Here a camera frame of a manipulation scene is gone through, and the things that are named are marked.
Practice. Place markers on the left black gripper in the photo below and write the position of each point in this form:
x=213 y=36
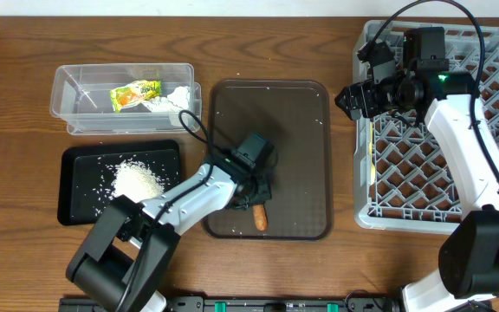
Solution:
x=262 y=192

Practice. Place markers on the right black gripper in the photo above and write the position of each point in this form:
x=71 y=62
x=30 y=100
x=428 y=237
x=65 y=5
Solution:
x=355 y=94

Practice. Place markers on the orange carrot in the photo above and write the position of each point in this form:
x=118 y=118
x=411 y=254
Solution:
x=260 y=217

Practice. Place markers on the white tissue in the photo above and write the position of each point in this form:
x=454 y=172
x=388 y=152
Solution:
x=170 y=105

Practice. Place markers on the yellow snack wrapper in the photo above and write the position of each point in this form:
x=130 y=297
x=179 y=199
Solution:
x=133 y=94

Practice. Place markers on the yellow plastic spoon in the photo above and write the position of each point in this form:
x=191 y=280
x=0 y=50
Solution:
x=370 y=154

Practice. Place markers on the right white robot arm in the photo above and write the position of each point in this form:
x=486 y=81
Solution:
x=448 y=103

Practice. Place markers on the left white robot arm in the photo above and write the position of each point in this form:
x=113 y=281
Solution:
x=128 y=250

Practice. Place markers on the grey dishwasher rack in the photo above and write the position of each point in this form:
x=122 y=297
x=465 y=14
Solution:
x=413 y=190

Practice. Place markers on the black waste bin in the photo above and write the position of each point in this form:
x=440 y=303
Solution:
x=87 y=173

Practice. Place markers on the clear plastic waste bin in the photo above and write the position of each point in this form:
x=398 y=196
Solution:
x=80 y=96

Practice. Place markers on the dark brown serving tray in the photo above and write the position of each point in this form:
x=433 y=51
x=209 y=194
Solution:
x=294 y=117

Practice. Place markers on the white rice pile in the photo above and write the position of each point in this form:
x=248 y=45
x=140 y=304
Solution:
x=136 y=181

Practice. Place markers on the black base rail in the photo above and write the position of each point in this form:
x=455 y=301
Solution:
x=357 y=301

